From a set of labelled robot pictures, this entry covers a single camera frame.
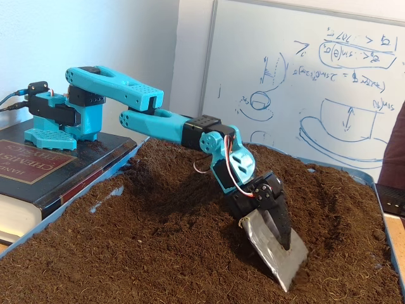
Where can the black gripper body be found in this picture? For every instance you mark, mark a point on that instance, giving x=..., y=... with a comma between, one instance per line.
x=245, y=202

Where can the black controller block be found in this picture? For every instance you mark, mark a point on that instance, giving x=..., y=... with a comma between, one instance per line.
x=38, y=87

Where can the right forearm maroon sleeve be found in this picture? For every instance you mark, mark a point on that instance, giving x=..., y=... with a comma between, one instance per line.
x=395, y=152

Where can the whiteboard with blue drawings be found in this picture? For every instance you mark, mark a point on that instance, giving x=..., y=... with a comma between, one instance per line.
x=316, y=95

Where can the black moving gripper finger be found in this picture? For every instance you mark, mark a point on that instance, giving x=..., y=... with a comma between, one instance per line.
x=283, y=225

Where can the black chemistry physics handbook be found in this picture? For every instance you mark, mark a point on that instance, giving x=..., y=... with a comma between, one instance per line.
x=19, y=164

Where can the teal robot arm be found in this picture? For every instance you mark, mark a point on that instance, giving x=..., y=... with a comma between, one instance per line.
x=126, y=88

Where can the brown soil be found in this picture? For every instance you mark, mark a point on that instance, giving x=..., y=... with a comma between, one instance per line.
x=158, y=253

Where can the silver foil scoop plate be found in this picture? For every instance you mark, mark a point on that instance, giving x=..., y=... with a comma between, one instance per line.
x=284, y=266

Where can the blue plastic tray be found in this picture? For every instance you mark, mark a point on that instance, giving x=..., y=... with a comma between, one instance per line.
x=364, y=175

